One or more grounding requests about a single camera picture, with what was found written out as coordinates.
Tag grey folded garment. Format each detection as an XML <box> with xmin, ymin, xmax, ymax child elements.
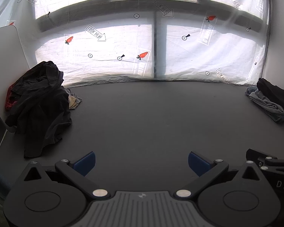
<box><xmin>248</xmin><ymin>92</ymin><xmax>284</xmax><ymax>124</ymax></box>

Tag red checkered shirt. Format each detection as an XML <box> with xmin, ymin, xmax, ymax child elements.
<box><xmin>5</xmin><ymin>83</ymin><xmax>20</xmax><ymax>112</ymax></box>

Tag black folded garment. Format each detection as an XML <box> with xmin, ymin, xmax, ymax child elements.
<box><xmin>256</xmin><ymin>78</ymin><xmax>284</xmax><ymax>113</ymax></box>

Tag white partition board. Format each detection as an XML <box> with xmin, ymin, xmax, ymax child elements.
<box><xmin>0</xmin><ymin>26</ymin><xmax>31</xmax><ymax>123</ymax></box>

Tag black elastic waist pants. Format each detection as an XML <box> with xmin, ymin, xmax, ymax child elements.
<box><xmin>5</xmin><ymin>86</ymin><xmax>73</xmax><ymax>159</ymax></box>

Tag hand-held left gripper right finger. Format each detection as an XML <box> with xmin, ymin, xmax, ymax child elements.
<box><xmin>174</xmin><ymin>150</ymin><xmax>262</xmax><ymax>198</ymax></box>

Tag grey crumpled garment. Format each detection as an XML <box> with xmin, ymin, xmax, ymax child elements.
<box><xmin>63</xmin><ymin>87</ymin><xmax>83</xmax><ymax>108</ymax></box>

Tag beige garment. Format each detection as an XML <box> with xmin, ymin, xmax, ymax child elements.
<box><xmin>68</xmin><ymin>95</ymin><xmax>78</xmax><ymax>110</ymax></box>

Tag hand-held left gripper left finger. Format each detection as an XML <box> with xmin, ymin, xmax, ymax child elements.
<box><xmin>24</xmin><ymin>151</ymin><xmax>109</xmax><ymax>200</ymax></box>

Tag white cable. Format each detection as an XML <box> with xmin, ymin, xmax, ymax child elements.
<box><xmin>0</xmin><ymin>128</ymin><xmax>8</xmax><ymax>166</ymax></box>

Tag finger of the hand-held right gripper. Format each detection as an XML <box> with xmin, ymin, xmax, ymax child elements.
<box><xmin>246</xmin><ymin>148</ymin><xmax>284</xmax><ymax>171</ymax></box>

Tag blue denim garment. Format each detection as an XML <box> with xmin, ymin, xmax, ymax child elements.
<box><xmin>245</xmin><ymin>86</ymin><xmax>259</xmax><ymax>97</ymax></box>

